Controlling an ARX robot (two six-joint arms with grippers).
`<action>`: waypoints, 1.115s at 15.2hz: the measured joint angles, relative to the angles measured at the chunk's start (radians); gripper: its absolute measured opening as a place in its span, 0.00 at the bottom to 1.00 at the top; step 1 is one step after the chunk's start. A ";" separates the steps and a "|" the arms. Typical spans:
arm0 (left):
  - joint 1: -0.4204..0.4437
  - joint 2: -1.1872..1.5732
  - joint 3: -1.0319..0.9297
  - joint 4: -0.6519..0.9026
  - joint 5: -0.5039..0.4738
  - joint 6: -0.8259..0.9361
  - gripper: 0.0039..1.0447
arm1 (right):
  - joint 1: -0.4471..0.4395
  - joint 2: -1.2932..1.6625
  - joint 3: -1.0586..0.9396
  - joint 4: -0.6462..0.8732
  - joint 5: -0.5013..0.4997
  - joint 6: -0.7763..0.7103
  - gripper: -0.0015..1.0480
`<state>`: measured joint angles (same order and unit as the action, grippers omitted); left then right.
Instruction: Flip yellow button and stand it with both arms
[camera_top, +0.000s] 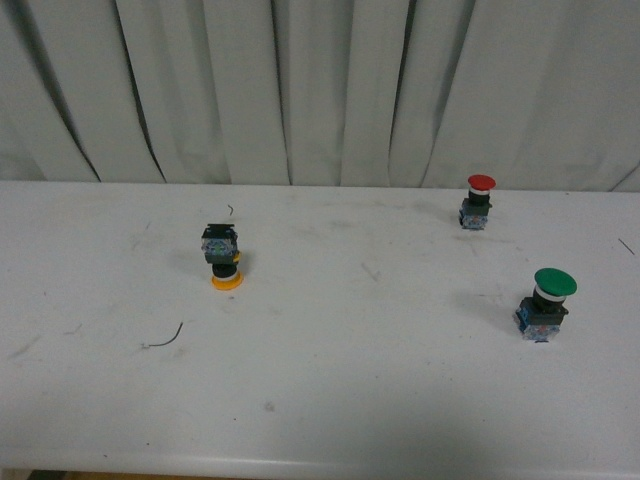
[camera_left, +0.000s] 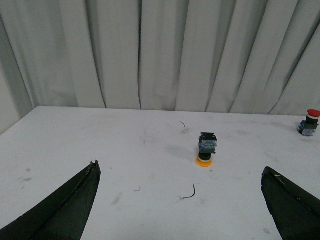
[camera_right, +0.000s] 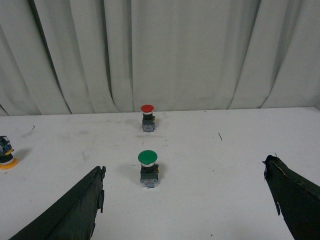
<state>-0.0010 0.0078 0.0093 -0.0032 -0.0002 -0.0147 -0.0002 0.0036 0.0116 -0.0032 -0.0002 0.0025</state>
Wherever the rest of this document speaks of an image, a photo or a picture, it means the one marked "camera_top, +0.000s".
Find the yellow mushroom push button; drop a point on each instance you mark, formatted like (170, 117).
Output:
(220, 249)

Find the red mushroom push button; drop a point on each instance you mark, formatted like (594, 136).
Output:
(474, 210)

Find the green mushroom push button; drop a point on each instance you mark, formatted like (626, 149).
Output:
(540, 315)

